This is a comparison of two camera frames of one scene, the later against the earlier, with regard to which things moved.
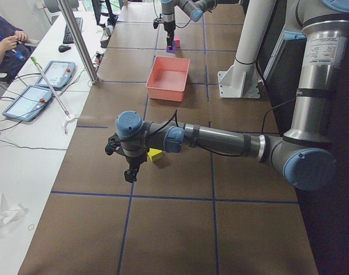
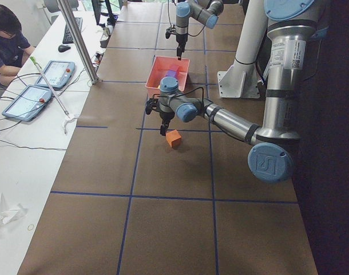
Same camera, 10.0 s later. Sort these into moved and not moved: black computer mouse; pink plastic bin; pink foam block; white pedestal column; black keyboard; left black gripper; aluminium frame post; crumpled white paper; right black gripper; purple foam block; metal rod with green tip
Moved: pink foam block; purple foam block; right black gripper; left black gripper
Not moved: black keyboard; aluminium frame post; pink plastic bin; black computer mouse; white pedestal column; metal rod with green tip; crumpled white paper
